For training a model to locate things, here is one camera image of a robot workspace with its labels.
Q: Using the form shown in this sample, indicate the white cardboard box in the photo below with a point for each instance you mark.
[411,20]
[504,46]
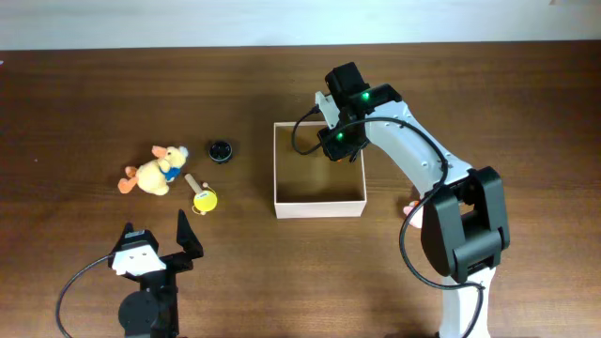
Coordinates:
[313,186]

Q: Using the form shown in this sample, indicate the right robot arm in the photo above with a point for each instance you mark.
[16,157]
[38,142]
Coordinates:
[464,219]

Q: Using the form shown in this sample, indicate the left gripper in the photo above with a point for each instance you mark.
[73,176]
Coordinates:
[191,245]

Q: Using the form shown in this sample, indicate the white pink duck toy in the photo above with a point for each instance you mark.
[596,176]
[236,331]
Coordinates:
[414,214]

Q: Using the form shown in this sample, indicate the yellow rattle drum toy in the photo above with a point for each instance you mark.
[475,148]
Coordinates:
[205,199]

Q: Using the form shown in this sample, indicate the yellow plush duck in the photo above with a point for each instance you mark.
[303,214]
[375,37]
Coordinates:
[155,176]

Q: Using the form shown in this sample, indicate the black round puck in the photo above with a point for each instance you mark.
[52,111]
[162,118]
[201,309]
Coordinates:
[220,152]

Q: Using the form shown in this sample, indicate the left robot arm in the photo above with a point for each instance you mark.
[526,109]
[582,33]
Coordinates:
[151,311]

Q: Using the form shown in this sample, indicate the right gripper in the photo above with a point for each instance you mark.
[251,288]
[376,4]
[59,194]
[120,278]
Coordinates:
[332,147]

